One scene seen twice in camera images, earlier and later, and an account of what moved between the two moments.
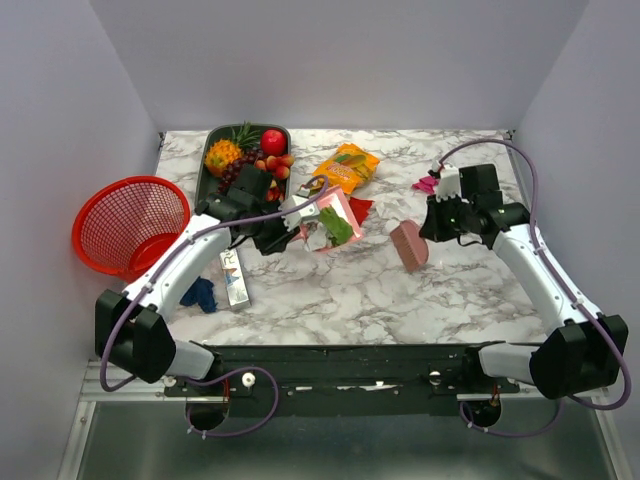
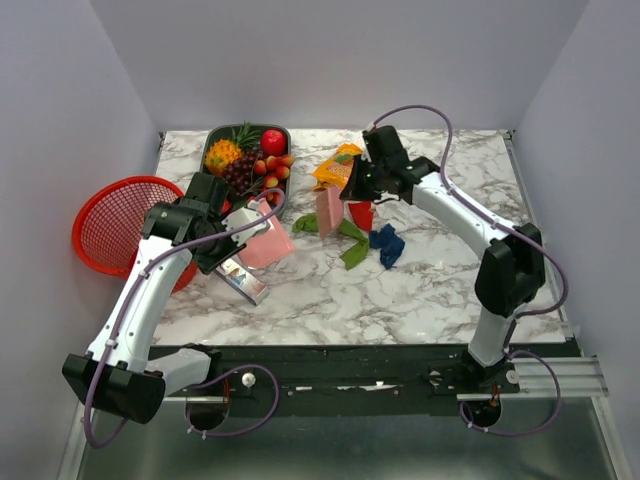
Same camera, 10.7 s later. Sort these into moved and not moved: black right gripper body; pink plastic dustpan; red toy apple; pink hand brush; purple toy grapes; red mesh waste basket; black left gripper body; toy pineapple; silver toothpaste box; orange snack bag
Moved: silver toothpaste box; black right gripper body; pink plastic dustpan; black left gripper body; pink hand brush
Not moved: red mesh waste basket; orange snack bag; red toy apple; toy pineapple; purple toy grapes
